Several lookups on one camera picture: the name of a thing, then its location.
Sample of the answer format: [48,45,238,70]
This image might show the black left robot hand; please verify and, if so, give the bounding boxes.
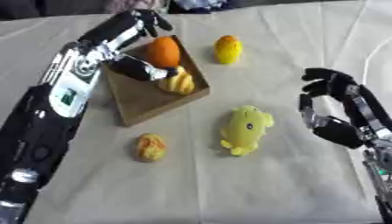
[76,9,181,82]

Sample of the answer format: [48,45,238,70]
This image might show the tan cardboard box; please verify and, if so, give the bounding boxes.
[102,35,212,128]

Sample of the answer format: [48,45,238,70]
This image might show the yellow ridged toy fruit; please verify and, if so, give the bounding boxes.
[157,65,196,95]

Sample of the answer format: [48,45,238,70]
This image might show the yellow soft toy fish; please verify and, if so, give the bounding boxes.
[219,105,276,157]

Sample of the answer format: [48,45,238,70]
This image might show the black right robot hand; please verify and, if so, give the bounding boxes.
[297,67,392,150]

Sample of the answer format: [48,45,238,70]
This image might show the yellow orange speckled toy fruit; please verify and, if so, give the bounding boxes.
[133,133,169,163]

